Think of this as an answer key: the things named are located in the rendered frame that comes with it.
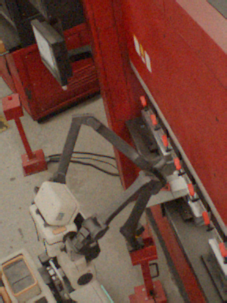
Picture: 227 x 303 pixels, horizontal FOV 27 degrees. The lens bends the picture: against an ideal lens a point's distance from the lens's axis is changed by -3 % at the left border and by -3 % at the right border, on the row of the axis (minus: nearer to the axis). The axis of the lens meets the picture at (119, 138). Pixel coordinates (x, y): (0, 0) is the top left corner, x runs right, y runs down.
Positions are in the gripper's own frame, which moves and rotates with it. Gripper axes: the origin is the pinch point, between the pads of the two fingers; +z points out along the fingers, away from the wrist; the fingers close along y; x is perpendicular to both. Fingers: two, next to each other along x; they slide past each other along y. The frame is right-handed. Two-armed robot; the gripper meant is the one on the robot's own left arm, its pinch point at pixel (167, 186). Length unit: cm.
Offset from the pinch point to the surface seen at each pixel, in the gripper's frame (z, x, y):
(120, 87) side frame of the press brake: -16, -4, 85
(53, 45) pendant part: -70, 10, 95
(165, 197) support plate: -0.7, 3.9, -6.8
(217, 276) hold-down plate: 12, 0, -62
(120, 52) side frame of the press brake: -39, -21, 85
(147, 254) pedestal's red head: 13.9, 32.2, -23.4
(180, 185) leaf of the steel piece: 4.4, -6.6, -1.4
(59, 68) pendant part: -53, 18, 95
